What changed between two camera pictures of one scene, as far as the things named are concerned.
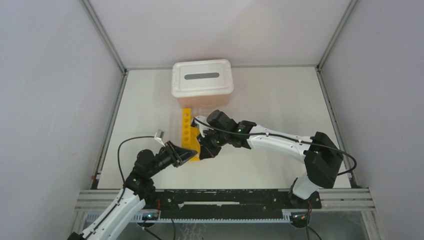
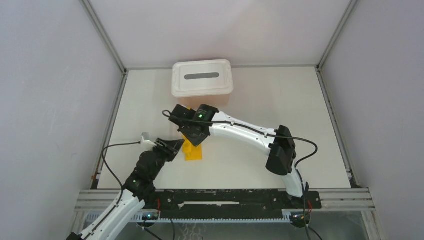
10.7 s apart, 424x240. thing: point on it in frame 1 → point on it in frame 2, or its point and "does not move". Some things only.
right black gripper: (207, 150) → (196, 141)
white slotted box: (202, 78) does not move
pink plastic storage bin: (204, 101) does not move
